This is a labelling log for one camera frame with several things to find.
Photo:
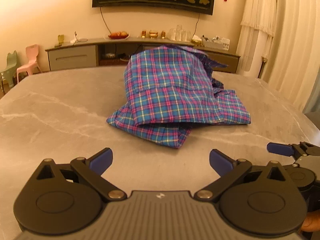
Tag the blue pink plaid shirt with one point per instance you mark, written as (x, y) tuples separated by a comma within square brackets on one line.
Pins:
[(170, 92)]

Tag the yellow tissue box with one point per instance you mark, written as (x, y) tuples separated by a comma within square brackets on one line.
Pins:
[(196, 40)]

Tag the pink plastic chair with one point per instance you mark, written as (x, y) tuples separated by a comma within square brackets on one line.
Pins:
[(31, 60)]

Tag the grey television cabinet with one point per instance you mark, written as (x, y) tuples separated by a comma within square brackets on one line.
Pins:
[(72, 57)]

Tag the green plastic chair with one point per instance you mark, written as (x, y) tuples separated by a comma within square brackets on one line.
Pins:
[(10, 65)]

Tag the yellow vase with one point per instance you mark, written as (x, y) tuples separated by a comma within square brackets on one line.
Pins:
[(61, 40)]

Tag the set of clear glass cups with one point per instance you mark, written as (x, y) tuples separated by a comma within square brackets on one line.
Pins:
[(179, 34)]

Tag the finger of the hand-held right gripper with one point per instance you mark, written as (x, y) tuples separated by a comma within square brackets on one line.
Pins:
[(278, 148)]

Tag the red fruit plate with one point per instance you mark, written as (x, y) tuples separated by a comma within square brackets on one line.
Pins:
[(118, 35)]

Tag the clear labelled storage box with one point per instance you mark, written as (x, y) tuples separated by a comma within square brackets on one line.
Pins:
[(217, 43)]

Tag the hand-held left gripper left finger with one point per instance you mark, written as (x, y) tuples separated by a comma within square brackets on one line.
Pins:
[(102, 160)]

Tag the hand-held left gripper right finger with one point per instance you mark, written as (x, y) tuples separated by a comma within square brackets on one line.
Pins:
[(220, 162)]

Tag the small gold cup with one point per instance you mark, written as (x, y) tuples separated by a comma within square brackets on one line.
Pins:
[(163, 34), (143, 34)]

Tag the person's right hand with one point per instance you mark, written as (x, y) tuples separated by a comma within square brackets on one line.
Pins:
[(312, 222)]

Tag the gold bowl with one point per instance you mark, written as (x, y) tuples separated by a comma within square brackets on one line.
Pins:
[(153, 34)]

